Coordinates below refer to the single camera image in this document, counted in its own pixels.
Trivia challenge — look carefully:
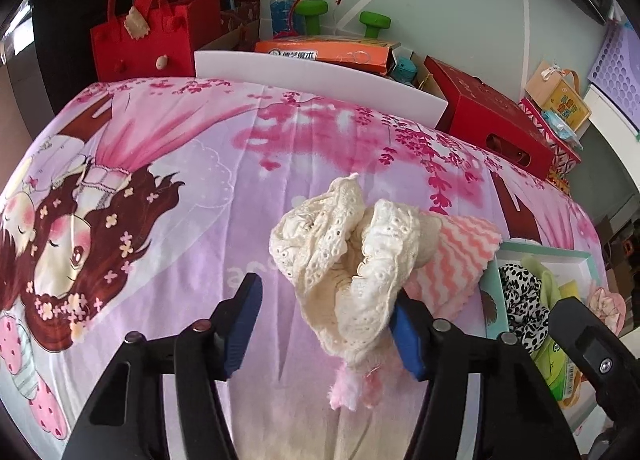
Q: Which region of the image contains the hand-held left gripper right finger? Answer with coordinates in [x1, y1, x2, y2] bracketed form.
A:
[390, 290, 583, 460]

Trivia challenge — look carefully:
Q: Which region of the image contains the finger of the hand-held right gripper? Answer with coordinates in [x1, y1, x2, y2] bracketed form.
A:
[548, 296, 640, 433]

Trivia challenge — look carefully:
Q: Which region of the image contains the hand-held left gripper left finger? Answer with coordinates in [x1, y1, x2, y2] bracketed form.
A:
[59, 271, 264, 460]

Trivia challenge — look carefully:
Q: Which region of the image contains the green tissue pack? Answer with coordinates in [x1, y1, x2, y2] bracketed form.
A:
[532, 335, 591, 403]

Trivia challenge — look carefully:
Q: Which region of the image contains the green cloth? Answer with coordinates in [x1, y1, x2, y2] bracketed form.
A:
[522, 257, 563, 361]

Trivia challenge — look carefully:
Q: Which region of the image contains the black white spotted scrunchie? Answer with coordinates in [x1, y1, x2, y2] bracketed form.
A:
[497, 263, 551, 351]

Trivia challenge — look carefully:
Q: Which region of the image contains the teal shallow cardboard box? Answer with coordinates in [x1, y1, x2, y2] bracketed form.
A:
[480, 240, 608, 436]

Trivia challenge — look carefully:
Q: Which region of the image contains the pink white striped cloth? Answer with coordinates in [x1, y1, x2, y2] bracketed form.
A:
[405, 213, 503, 336]

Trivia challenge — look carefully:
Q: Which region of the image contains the cream lace pink cloth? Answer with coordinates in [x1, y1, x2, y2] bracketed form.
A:
[269, 173, 443, 411]

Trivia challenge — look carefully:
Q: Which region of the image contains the red white patterned box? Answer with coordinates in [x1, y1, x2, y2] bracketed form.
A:
[517, 98, 583, 176]

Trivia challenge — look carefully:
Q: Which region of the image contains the white shelf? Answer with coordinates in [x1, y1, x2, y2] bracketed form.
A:
[582, 83, 640, 191]

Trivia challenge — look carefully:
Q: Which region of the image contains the light blue packet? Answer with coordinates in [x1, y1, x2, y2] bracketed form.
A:
[542, 110, 581, 146]

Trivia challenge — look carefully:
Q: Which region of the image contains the red gift box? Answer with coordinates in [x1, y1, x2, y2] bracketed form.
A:
[425, 55, 556, 181]

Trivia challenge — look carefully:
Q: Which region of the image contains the white foam board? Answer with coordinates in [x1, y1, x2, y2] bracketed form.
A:
[194, 50, 448, 128]

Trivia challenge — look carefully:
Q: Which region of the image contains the small teal gadget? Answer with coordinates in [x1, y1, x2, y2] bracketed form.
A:
[392, 58, 418, 86]

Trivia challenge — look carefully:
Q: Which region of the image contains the purple perforated basket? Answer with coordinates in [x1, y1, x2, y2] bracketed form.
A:
[587, 18, 640, 133]

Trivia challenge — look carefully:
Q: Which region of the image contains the orange carton box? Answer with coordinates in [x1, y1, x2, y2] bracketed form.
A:
[255, 35, 401, 76]

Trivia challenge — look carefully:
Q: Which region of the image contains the red felt handbag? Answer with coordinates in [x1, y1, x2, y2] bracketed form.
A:
[90, 0, 223, 84]

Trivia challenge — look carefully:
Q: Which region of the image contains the green dumbbell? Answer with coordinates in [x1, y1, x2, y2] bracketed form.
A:
[359, 10, 393, 41]
[292, 0, 328, 36]

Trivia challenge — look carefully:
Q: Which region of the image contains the clear water bottle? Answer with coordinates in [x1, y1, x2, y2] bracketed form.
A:
[270, 0, 296, 36]

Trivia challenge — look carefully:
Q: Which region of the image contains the black cabinet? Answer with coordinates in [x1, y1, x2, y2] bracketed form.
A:
[30, 0, 116, 114]

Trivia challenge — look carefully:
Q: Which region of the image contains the beige box with handle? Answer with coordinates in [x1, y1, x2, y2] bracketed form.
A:
[525, 60, 592, 131]

